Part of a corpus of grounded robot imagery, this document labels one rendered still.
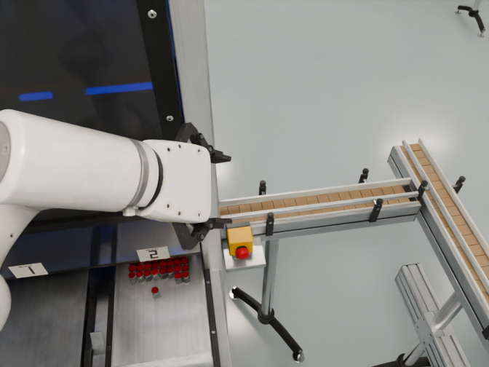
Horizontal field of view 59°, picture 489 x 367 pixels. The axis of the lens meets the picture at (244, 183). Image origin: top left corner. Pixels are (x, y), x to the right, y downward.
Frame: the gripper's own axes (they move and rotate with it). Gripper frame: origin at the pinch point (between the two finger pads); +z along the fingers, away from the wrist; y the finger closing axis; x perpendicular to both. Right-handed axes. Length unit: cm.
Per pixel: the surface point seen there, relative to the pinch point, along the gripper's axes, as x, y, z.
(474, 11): -2, 201, 374
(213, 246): 41, -8, 48
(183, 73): 13.5, 23.6, 6.6
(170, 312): 54, -27, 44
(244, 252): 33, -10, 53
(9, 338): 87, -32, 15
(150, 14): 10.8, 29.4, -3.9
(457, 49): 12, 159, 351
